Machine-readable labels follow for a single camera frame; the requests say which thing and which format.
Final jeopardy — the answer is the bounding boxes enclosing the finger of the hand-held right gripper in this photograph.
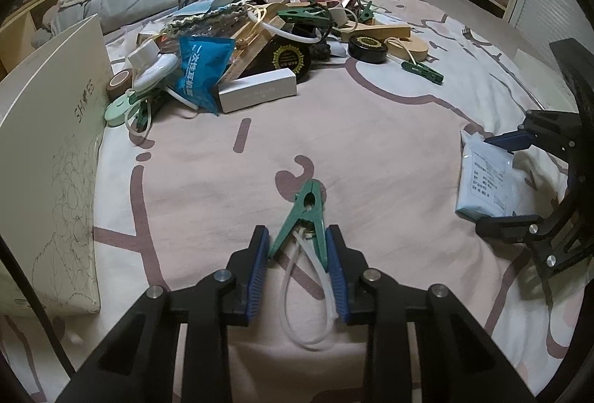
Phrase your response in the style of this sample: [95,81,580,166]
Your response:
[483,108,583,163]
[476,201,583,278]

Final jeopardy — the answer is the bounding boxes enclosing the brown bandage roll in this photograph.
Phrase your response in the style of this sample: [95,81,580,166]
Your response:
[107,70,134,100]

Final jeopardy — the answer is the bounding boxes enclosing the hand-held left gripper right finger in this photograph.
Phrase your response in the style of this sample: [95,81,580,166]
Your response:
[324,224,539,403]

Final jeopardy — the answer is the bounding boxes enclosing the white paper packet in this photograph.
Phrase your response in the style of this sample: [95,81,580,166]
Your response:
[455,130,525,220]

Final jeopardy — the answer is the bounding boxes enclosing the black cable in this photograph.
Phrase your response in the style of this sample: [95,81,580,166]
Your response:
[0,236,75,378]

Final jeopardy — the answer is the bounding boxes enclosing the black round tin gold print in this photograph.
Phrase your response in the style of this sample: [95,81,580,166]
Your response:
[348,34,389,64]
[259,36,313,83]

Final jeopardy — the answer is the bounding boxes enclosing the brown wooden box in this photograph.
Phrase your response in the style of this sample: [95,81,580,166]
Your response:
[222,20,281,81]

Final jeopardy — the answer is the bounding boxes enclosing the thin metal rod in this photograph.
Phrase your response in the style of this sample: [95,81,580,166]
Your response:
[461,27,541,109]

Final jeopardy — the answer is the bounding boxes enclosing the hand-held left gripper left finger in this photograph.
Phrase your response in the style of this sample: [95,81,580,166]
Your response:
[56,224,271,403]

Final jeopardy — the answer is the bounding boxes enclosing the blue packet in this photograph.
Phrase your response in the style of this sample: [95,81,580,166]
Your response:
[174,36,236,116]

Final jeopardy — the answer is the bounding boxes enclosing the braided green rope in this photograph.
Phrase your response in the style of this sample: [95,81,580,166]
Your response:
[162,4,254,37]

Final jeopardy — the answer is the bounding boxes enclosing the pale green round case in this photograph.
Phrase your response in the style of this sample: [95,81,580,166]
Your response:
[104,90,140,128]

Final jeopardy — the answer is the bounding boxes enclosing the wooden stand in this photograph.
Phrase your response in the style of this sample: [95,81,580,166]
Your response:
[341,23,428,60]

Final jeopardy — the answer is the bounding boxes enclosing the white rectangular box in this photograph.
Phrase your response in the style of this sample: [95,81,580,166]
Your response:
[217,68,298,114]

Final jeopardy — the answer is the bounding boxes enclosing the white cardboard box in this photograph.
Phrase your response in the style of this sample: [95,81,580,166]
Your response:
[0,13,114,318]

